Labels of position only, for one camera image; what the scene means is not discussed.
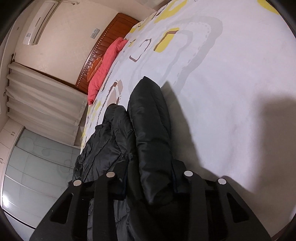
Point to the pink folded quilt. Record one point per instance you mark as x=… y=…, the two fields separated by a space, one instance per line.
x=108 y=58

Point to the left beige curtain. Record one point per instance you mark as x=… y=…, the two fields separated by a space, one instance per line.
x=43 y=105

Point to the frosted glass wardrobe door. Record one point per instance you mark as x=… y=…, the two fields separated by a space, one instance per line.
x=38 y=172

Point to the patterned white bed sheet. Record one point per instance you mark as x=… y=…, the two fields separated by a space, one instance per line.
x=227 y=71

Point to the wooden headboard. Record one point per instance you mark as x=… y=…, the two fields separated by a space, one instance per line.
x=120 y=26

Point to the orange patterned pillow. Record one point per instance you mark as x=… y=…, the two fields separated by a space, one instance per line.
x=94 y=67

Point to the white wall air conditioner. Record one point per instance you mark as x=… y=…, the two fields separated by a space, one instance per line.
x=39 y=22

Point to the black puffer jacket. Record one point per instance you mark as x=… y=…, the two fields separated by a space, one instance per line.
x=134 y=142

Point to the wall switch panel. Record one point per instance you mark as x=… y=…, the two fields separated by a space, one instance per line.
x=94 y=33

